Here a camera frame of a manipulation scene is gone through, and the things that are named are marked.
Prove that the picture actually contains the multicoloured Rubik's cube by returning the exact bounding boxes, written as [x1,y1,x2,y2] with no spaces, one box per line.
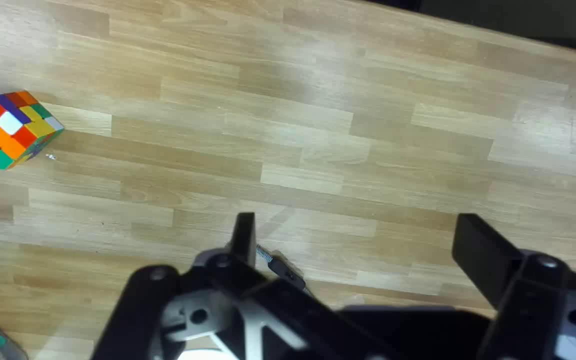
[0,91,65,172]

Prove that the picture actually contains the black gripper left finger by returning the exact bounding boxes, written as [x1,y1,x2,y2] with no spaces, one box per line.
[90,210,369,360]

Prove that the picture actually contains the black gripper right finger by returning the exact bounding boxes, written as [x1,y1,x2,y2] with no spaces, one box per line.
[451,212,576,360]

